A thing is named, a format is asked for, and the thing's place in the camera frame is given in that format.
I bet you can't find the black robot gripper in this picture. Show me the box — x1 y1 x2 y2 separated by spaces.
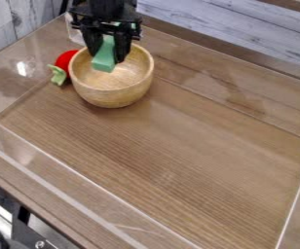
68 0 142 63

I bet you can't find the green rectangular block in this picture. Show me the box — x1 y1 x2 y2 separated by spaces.
91 35 116 73

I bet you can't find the brown wooden bowl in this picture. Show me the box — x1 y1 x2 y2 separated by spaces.
68 44 154 108

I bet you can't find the red toy strawberry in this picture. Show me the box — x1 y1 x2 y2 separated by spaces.
47 50 76 86

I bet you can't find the clear acrylic tray wall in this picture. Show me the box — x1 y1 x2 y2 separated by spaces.
0 124 200 249

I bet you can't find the black table leg bracket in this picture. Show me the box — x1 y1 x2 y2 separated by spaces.
11 206 57 249

